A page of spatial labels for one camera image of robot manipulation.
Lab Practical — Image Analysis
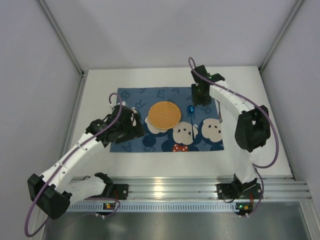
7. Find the aluminium frame post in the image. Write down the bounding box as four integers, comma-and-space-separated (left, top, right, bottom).
258, 0, 306, 74
35, 0, 85, 78

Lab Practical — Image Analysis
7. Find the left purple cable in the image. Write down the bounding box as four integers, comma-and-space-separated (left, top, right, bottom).
24, 92, 123, 237

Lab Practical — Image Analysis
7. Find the aluminium mounting rail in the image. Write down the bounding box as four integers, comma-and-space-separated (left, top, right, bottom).
112, 177, 312, 202

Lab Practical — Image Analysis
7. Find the slotted grey cable duct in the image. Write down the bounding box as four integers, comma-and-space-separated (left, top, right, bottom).
68, 201, 251, 213

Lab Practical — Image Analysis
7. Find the iridescent blue spoon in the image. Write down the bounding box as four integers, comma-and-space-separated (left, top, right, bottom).
187, 105, 195, 141

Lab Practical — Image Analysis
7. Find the left aluminium frame post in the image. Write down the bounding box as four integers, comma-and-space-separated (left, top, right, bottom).
35, 0, 85, 78

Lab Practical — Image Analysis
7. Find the blue bear placemat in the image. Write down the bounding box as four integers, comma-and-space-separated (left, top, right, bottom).
110, 87, 224, 153

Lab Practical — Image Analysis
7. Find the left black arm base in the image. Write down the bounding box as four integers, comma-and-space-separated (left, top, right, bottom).
87, 176, 129, 200

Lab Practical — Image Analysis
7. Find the iridescent purple fork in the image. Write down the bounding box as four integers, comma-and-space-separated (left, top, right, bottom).
217, 100, 223, 124

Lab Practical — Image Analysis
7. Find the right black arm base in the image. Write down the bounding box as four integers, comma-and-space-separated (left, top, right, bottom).
216, 183, 262, 202

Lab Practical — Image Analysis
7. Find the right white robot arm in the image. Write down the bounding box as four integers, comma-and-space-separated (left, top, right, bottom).
191, 65, 271, 195

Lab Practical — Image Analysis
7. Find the round woven wicker plate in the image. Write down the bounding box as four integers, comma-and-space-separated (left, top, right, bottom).
148, 101, 182, 130

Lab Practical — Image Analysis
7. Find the right aluminium frame post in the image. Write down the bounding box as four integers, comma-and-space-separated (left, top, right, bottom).
258, 0, 306, 74

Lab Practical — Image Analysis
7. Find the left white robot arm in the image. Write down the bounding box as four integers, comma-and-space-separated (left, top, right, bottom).
27, 104, 145, 220

